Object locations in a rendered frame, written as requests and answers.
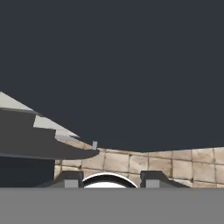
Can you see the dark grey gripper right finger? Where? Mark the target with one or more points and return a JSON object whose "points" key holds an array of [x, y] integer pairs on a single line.
{"points": [[152, 178]]}

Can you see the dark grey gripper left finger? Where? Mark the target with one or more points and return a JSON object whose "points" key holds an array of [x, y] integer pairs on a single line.
{"points": [[71, 178]]}

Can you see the white and black round thing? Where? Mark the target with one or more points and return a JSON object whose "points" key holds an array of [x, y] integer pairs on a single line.
{"points": [[108, 180]]}

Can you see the dark grey fridge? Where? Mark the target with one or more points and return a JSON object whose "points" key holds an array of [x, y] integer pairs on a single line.
{"points": [[122, 64]]}

